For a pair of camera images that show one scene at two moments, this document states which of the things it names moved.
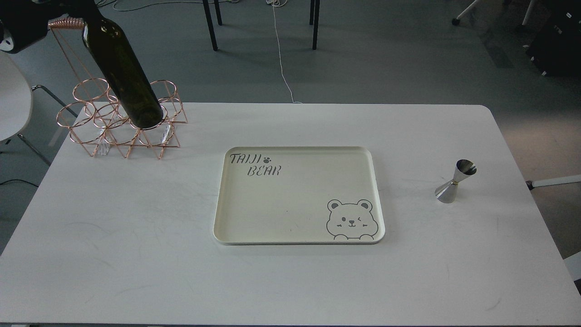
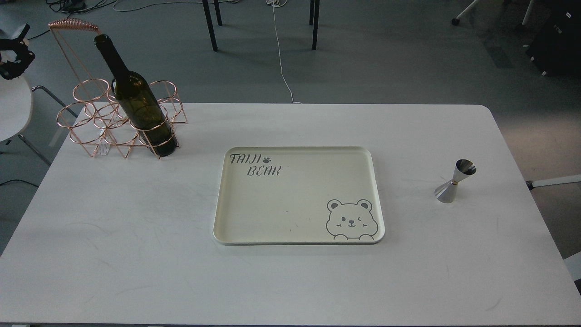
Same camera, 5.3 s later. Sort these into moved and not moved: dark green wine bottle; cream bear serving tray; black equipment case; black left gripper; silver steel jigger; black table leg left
Moved: dark green wine bottle; black left gripper
Not moved: silver steel jigger; cream bear serving tray; black table leg left; black equipment case
